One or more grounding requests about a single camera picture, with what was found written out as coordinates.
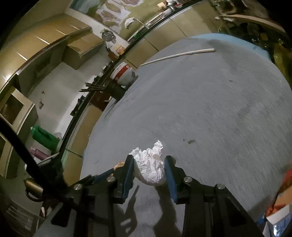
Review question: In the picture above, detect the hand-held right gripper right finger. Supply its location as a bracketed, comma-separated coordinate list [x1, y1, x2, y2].
[164, 155, 266, 237]

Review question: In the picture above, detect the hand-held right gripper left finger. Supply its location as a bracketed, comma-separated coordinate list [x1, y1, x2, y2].
[51, 154, 135, 237]

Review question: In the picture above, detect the white tissue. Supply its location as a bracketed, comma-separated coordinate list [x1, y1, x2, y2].
[131, 140, 167, 187]

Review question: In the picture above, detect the grey table cover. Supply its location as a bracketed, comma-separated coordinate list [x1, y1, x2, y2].
[80, 38, 292, 237]

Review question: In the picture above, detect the green plastic jug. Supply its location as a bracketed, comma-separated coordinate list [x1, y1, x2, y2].
[30, 126, 61, 152]

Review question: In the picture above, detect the pink bottle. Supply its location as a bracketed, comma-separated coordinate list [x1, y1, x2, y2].
[30, 146, 49, 160]

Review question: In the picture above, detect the white bucket with red label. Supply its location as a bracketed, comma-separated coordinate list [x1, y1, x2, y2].
[109, 61, 137, 86]

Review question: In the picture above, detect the orange plastic wrapper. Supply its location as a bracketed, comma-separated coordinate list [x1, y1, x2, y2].
[272, 169, 292, 212]

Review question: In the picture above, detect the white and blue box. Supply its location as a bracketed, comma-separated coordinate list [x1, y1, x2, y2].
[262, 204, 292, 237]

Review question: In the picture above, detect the long white stick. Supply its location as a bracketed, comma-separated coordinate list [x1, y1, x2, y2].
[140, 48, 216, 67]

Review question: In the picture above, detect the glass door cabinet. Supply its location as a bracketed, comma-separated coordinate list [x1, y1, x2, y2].
[0, 88, 38, 178]

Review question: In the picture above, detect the hanging metal utensil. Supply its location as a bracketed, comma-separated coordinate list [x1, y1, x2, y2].
[101, 29, 117, 44]

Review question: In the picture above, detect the metal faucet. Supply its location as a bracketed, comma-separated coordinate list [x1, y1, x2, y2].
[124, 17, 151, 29]

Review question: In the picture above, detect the blue cloth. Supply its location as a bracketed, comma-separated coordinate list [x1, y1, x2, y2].
[189, 33, 274, 60]

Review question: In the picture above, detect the wooden plank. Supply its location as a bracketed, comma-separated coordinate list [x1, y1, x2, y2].
[221, 14, 285, 32]

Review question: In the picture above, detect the black cable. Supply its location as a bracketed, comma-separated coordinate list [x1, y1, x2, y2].
[0, 123, 69, 201]

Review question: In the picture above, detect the small tan wall cabinet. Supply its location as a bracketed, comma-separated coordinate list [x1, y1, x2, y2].
[64, 34, 105, 70]

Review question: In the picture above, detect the torn wall poster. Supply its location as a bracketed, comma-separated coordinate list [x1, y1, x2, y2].
[70, 0, 146, 30]

